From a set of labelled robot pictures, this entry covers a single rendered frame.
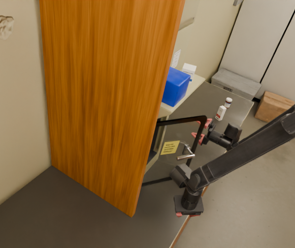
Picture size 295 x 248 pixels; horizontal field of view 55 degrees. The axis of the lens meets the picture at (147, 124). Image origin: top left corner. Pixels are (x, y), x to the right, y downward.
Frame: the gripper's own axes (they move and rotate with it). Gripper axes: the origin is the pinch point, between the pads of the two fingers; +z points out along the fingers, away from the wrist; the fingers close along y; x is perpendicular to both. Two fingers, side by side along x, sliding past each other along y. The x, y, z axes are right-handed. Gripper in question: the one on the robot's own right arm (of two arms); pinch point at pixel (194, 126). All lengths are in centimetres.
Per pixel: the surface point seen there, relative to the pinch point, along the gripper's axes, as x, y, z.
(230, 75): -246, -111, 34
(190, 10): 10, 59, 12
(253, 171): -119, -131, -46
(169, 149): 26.4, 5.4, 1.3
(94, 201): 54, -20, 21
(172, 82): 33, 44, 4
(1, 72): 61, 39, 55
